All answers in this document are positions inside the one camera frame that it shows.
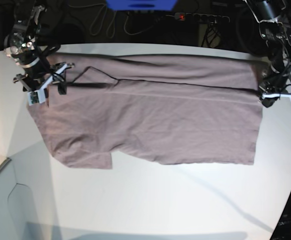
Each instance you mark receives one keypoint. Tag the mauve t-shirt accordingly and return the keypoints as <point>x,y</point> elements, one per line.
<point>167,109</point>

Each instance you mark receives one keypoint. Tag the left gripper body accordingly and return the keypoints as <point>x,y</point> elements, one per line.
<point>275,84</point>

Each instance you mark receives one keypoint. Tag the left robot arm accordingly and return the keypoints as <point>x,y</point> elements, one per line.
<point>274,26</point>

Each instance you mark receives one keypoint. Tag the black power strip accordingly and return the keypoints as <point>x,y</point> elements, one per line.
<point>201,18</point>

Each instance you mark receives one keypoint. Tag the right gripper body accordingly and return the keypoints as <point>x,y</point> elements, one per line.
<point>34,76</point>

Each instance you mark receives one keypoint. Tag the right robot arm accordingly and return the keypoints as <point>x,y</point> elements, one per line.
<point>29,50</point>

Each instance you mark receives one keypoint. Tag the blue bin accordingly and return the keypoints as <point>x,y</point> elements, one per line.
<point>141,5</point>

